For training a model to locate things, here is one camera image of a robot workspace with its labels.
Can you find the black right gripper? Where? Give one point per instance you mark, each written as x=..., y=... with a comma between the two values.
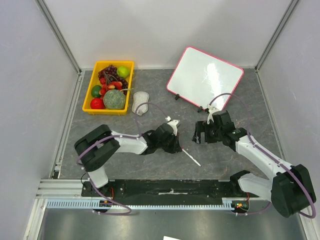
x=202, y=132

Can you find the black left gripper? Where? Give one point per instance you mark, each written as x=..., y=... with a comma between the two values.
x=176, y=147

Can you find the white marker purple cap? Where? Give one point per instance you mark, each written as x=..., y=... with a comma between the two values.
x=191, y=157

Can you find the pink framed whiteboard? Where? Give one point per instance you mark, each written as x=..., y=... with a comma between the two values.
x=199, y=77

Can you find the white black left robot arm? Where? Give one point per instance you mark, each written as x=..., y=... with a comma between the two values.
x=99, y=145

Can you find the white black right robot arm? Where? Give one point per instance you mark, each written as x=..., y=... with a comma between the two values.
x=286, y=186

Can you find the white whiteboard eraser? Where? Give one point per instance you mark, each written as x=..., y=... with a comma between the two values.
x=140, y=106

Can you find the green netted melon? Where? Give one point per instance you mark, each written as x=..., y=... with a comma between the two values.
x=114, y=99

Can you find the red tomato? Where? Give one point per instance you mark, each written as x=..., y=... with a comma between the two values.
x=97, y=104

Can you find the light green apple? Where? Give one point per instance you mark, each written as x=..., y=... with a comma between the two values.
x=123, y=71

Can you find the dark green lime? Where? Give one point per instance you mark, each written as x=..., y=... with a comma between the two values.
x=95, y=91

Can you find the dark red grape bunch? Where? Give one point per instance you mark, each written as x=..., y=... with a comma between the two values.
x=108, y=72

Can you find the yellow plastic bin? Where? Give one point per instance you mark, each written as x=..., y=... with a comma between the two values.
x=99, y=65

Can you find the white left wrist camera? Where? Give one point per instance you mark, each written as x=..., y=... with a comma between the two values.
x=174, y=123

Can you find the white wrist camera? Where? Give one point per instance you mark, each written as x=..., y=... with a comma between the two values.
x=174, y=123
x=211, y=109

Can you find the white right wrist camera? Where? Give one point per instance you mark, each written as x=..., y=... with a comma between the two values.
x=211, y=109

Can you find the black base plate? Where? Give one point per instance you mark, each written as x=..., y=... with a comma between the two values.
x=170, y=192

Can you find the grey slotted cable duct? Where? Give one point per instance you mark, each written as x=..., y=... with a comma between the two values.
x=100, y=204

